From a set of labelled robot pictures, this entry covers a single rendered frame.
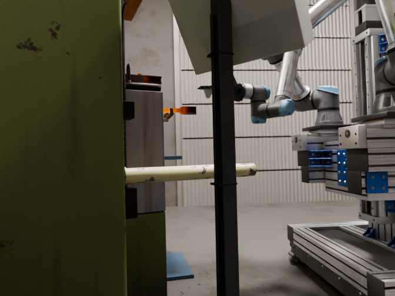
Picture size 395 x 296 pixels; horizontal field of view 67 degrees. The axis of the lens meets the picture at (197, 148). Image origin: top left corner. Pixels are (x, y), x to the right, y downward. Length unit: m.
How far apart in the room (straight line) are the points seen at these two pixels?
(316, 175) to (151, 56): 3.00
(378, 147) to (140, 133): 0.90
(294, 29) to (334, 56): 3.98
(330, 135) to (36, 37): 1.47
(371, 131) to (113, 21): 0.99
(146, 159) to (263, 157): 3.14
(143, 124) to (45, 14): 0.47
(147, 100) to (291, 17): 0.59
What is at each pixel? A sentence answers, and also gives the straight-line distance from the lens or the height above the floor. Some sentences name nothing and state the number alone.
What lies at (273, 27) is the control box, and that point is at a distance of 0.80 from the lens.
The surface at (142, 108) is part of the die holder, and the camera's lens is 1.12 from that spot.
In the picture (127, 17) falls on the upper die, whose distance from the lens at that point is 1.43.
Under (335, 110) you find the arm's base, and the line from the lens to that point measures 1.84.
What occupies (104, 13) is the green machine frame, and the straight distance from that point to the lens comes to 0.88.
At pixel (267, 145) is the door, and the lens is 4.16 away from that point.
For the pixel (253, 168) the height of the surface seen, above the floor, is 0.62.
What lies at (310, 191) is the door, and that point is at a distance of 4.41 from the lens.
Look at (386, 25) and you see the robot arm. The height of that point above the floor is 1.13.
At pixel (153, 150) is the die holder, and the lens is 1.12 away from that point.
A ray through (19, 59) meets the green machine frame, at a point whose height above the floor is 0.91.
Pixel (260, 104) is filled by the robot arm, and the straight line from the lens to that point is 1.51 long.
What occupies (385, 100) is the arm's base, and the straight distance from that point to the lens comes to 1.41.
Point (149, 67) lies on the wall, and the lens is 4.18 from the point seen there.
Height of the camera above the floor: 0.68
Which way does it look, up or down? 1 degrees up
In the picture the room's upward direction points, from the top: 1 degrees counter-clockwise
